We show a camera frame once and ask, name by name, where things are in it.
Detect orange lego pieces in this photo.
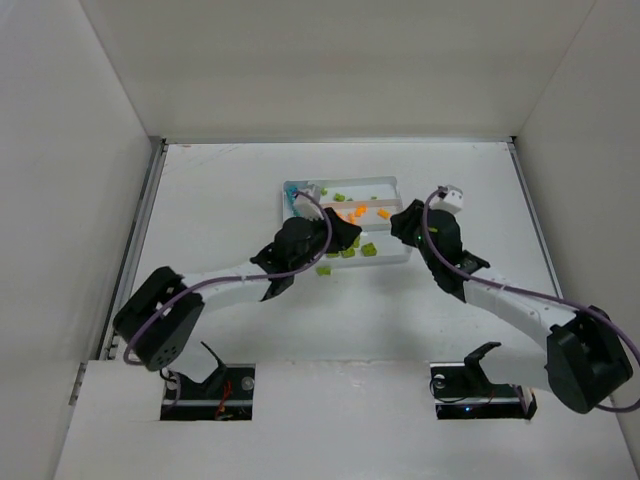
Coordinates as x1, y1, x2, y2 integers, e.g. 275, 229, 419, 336
335, 204, 394, 225

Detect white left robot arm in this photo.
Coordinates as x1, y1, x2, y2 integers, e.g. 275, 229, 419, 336
113, 208, 361, 383

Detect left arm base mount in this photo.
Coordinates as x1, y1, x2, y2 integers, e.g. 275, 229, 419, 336
159, 341, 256, 422

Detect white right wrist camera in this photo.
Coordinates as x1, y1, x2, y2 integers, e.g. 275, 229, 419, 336
430, 185, 464, 215

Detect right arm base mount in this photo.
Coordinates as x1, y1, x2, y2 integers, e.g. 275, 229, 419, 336
429, 342, 538, 421

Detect small green lego pieces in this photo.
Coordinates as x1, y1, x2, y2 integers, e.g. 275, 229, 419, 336
315, 188, 381, 276

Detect small green duplo brick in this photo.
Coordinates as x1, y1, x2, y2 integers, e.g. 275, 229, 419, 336
360, 243, 377, 257

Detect teal duplo brick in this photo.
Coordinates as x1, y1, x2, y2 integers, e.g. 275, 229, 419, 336
283, 185, 299, 217

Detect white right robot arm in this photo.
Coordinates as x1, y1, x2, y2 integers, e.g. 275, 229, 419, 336
390, 192, 639, 414

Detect white divided tray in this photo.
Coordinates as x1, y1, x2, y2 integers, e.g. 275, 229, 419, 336
282, 176, 411, 270

